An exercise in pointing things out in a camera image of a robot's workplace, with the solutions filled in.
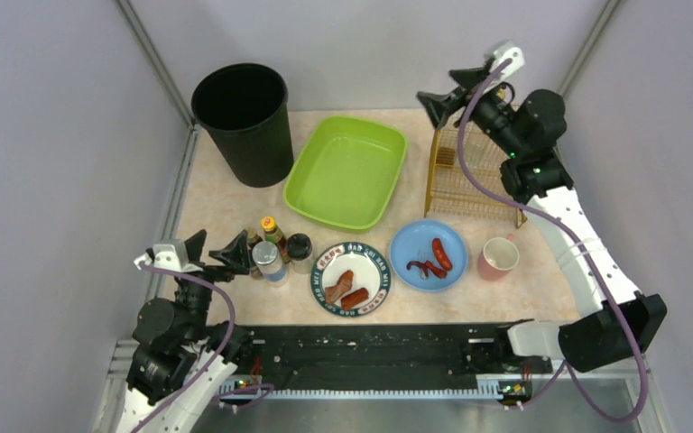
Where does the brown meat piece left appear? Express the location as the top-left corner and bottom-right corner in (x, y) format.
(324, 270), (354, 304)

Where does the gold wire rack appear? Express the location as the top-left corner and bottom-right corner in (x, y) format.
(424, 123), (527, 228)

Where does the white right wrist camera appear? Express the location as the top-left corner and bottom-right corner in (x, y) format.
(488, 40), (525, 78)

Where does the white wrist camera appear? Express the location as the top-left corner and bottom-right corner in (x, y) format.
(134, 240), (189, 272)
(488, 40), (525, 78)

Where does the red sausage on blue plate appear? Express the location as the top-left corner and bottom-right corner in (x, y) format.
(431, 237), (453, 272)

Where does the white plate with green rim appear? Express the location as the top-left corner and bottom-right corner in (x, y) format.
(310, 241), (392, 318)

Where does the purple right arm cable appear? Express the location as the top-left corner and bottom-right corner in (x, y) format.
(455, 56), (650, 424)

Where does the red sausage piece on plate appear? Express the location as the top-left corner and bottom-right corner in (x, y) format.
(340, 288), (370, 310)

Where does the green plastic basin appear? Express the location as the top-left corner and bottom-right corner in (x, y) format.
(282, 115), (409, 232)

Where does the small brown cap bottle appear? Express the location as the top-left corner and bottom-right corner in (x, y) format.
(247, 229), (263, 250)

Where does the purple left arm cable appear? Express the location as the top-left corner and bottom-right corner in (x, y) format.
(128, 260), (276, 433)

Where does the small dark spice bottle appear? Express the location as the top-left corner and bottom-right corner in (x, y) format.
(249, 258), (264, 280)

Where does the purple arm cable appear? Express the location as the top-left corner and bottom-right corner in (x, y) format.
(455, 56), (650, 424)
(128, 260), (276, 433)

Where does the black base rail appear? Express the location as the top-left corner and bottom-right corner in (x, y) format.
(219, 323), (554, 402)

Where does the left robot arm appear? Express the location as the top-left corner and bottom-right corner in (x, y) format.
(114, 229), (252, 432)

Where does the dark curled sausage strip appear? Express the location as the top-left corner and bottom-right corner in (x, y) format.
(406, 261), (448, 280)

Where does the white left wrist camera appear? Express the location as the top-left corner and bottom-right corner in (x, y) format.
(134, 240), (189, 272)

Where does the black plastic trash bin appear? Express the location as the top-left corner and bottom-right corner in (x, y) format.
(191, 63), (294, 188)

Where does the yellow cap sauce bottle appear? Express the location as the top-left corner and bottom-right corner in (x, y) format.
(260, 216), (291, 263)

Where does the blue plate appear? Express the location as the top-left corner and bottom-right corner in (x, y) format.
(389, 219), (469, 292)

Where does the black lid jar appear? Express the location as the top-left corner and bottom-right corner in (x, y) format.
(286, 233), (315, 274)

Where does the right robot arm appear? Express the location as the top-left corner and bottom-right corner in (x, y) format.
(416, 66), (668, 373)

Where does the pink cup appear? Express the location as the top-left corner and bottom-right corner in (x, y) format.
(476, 234), (521, 281)

